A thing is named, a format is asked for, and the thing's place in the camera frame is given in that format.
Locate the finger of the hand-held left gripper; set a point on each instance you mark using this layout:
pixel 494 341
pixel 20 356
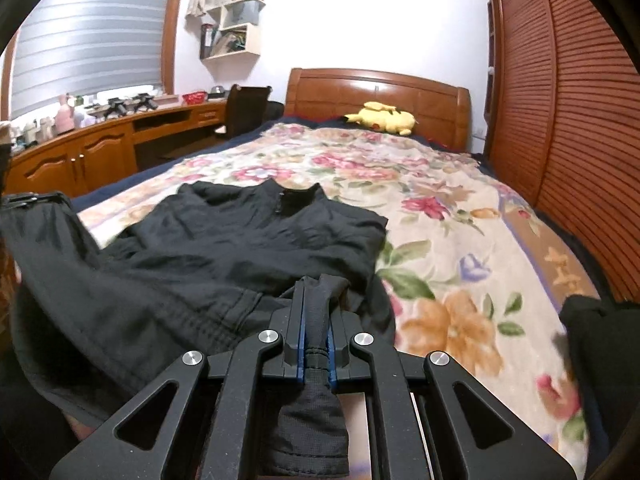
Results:
pixel 35 200

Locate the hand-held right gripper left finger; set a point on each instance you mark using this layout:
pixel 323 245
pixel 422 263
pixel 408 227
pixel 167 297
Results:
pixel 300 360

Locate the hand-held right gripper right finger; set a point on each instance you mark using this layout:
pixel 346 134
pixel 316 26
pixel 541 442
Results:
pixel 332 365

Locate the black jacket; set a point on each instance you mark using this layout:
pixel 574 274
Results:
pixel 225 240

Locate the wooden desk with cabinets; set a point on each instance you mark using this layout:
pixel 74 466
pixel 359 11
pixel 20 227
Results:
pixel 50 160

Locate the pink container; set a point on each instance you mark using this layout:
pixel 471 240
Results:
pixel 65 115

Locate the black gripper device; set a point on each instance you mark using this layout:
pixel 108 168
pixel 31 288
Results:
pixel 116 107
pixel 144 102

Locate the window with grey blind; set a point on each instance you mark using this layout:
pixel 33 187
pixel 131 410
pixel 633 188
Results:
pixel 90 35

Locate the bed with floral quilt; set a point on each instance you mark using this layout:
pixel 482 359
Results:
pixel 450 220

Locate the red basket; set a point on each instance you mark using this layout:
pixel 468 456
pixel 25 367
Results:
pixel 194 98

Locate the grey desk object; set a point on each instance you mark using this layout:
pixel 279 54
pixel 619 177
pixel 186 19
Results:
pixel 218 92

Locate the dark desk chair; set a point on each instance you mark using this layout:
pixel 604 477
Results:
pixel 247 110

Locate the black binder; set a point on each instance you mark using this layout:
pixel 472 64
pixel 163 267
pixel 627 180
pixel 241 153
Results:
pixel 206 41

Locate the yellow plush toy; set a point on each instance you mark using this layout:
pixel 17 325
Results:
pixel 385 119

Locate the dark cloth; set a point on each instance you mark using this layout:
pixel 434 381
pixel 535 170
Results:
pixel 600 360

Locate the wooden bed headboard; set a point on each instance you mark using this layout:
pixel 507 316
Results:
pixel 350 90

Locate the grey paper bag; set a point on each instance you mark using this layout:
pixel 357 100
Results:
pixel 242 14

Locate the wooden louvred wardrobe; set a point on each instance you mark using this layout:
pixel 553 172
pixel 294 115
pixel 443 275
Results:
pixel 575 110

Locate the white wall shelf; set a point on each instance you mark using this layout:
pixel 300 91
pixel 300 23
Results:
pixel 254 42

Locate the wall socket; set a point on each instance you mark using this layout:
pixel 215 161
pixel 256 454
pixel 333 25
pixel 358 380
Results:
pixel 479 133

